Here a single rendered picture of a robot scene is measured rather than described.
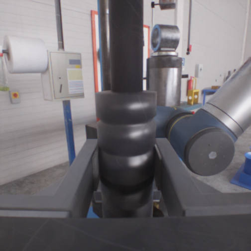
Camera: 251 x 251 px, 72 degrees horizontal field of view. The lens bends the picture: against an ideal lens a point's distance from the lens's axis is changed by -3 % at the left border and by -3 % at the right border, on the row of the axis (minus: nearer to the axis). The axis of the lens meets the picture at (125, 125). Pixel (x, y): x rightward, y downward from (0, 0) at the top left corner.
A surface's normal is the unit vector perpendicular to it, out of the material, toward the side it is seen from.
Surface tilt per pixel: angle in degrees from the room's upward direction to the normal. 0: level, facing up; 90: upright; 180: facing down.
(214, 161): 90
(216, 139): 83
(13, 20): 90
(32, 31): 90
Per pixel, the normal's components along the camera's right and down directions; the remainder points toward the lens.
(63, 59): 0.70, 0.18
